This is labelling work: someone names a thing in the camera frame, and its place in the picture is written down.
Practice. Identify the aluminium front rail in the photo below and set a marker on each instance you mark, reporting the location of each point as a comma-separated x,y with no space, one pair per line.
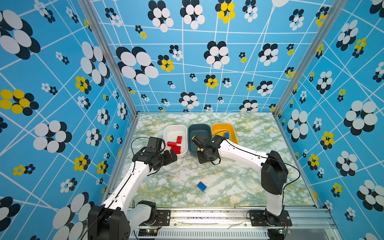
232,224

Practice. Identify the circuit board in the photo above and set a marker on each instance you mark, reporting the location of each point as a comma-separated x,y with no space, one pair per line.
275,234
148,232

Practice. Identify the white plastic container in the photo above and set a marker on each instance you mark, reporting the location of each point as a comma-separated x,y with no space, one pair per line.
172,132

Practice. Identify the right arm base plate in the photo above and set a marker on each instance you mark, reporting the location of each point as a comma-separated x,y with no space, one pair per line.
262,218

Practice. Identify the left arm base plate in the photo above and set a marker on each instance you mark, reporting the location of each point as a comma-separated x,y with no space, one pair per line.
162,218

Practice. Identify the right circuit board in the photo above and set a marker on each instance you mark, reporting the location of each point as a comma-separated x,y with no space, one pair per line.
275,234

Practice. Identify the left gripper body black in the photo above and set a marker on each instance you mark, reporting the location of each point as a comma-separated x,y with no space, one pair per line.
160,156

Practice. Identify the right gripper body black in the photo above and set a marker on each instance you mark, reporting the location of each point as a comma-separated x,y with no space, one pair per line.
202,157

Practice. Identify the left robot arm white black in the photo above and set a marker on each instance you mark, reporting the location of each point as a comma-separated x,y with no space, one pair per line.
113,219

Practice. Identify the yellow plastic container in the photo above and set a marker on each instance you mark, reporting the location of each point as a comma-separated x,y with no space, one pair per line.
222,128

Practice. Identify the red lego brick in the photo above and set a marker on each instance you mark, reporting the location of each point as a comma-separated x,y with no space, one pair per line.
179,139
176,149
172,144

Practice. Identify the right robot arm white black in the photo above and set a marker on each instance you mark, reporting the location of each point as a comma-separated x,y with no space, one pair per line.
274,173

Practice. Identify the left circuit board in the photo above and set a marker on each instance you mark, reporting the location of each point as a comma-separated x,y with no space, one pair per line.
148,232

